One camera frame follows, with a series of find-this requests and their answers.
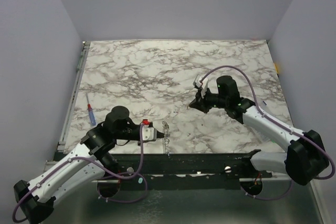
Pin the blue handled screwdriver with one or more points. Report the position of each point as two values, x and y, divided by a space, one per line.
90 112

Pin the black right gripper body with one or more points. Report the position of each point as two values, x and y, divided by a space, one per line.
200 102

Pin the clear plastic box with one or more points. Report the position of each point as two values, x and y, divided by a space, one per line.
261 136

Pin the aluminium table edge rail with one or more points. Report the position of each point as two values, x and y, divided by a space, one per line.
71 107

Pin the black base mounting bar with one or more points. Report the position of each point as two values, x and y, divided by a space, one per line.
198 171

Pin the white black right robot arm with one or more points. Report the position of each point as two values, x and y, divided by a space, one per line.
303 157

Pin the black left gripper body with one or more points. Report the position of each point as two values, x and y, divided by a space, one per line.
130 132

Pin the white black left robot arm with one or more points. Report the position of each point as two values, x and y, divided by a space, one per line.
89 160

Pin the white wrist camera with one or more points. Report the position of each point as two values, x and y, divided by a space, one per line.
201 84
148 132

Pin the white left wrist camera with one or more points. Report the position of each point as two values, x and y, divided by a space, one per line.
148 132

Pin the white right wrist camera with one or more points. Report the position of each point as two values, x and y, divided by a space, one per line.
201 84

